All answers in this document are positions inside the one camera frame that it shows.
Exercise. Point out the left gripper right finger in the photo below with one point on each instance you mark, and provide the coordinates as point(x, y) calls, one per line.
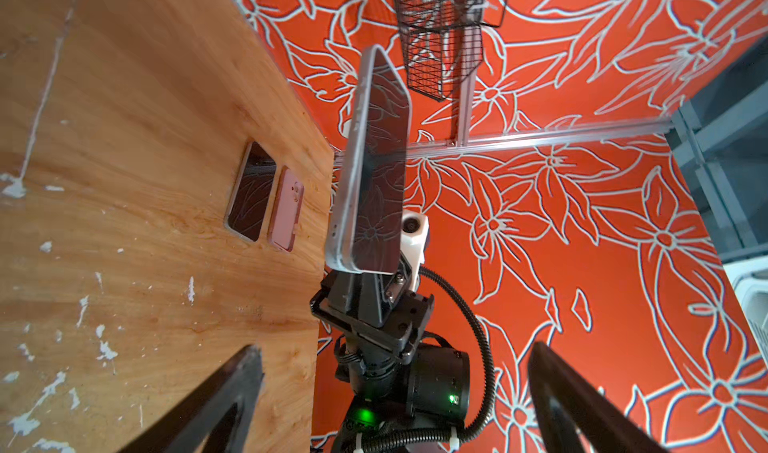
point(569, 409)

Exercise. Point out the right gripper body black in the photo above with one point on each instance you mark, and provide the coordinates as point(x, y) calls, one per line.
point(401, 334)

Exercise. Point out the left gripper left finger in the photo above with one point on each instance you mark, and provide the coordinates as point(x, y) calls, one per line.
point(216, 416)

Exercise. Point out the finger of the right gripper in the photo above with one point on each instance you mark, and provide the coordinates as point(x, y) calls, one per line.
point(369, 297)

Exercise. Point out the black smartphone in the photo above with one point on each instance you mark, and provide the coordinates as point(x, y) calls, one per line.
point(365, 224)

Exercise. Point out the pink phone case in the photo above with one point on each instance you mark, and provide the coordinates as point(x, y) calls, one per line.
point(286, 211)

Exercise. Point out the phone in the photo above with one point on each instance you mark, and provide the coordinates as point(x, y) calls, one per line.
point(250, 196)

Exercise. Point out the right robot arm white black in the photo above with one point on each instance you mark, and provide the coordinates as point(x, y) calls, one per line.
point(411, 387)

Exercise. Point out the black wire wall basket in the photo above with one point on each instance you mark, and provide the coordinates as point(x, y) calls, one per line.
point(441, 41)

